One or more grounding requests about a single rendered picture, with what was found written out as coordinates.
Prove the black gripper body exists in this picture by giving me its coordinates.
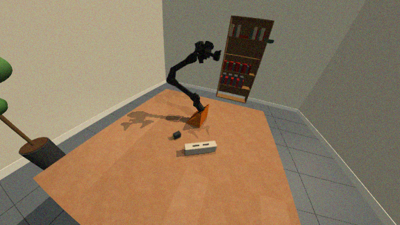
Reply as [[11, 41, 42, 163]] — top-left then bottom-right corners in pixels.
[[195, 42, 216, 60]]

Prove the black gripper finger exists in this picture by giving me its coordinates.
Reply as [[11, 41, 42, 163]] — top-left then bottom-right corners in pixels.
[[215, 50, 222, 60], [198, 42, 209, 52]]

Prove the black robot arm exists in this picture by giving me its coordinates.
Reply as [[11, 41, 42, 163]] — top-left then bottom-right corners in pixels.
[[166, 41, 214, 113]]

